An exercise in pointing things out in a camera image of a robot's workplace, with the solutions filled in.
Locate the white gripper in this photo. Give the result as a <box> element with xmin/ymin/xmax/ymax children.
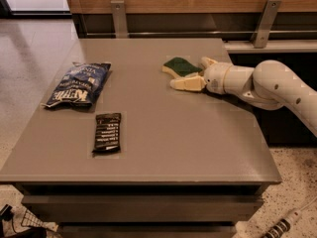
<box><xmin>170</xmin><ymin>57</ymin><xmax>232</xmax><ymax>94</ymax></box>

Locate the green and yellow sponge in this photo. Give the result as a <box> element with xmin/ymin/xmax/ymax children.
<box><xmin>161</xmin><ymin>57</ymin><xmax>202</xmax><ymax>78</ymax></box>

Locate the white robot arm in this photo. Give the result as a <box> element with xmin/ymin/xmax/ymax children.
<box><xmin>162</xmin><ymin>57</ymin><xmax>317</xmax><ymax>136</ymax></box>

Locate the black snack bar wrapper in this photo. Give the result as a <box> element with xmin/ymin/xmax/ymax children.
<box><xmin>93</xmin><ymin>113</ymin><xmax>121</xmax><ymax>154</ymax></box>

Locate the grey drawer cabinet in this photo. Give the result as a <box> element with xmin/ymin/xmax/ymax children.
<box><xmin>0</xmin><ymin>39</ymin><xmax>280</xmax><ymax>238</ymax></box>

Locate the blue Kettle chips bag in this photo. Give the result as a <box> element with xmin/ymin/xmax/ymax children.
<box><xmin>45</xmin><ymin>62</ymin><xmax>111</xmax><ymax>108</ymax></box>

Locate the white power strip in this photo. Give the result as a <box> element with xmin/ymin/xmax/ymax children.
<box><xmin>261</xmin><ymin>196</ymin><xmax>317</xmax><ymax>238</ymax></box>

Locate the right metal bracket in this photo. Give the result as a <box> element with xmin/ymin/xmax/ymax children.
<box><xmin>251</xmin><ymin>0</ymin><xmax>282</xmax><ymax>49</ymax></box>

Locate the metal bracket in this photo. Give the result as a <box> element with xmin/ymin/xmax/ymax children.
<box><xmin>251</xmin><ymin>0</ymin><xmax>282</xmax><ymax>49</ymax></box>
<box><xmin>111</xmin><ymin>0</ymin><xmax>129</xmax><ymax>39</ymax></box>

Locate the horizontal metal rail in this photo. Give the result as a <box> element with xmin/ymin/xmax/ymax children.
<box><xmin>84</xmin><ymin>30</ymin><xmax>317</xmax><ymax>39</ymax></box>

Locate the left metal bracket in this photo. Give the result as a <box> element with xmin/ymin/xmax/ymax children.
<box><xmin>111</xmin><ymin>0</ymin><xmax>129</xmax><ymax>39</ymax></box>

